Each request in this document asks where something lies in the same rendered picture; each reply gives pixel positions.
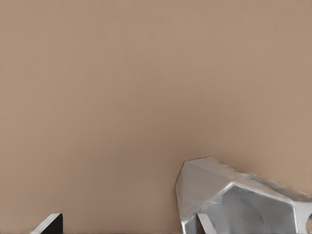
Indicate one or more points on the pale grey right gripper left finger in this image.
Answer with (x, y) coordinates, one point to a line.
(52, 225)

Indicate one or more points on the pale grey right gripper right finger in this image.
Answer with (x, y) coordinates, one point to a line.
(206, 224)

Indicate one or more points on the silver faceted metal frame foot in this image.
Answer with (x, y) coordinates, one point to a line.
(243, 204)

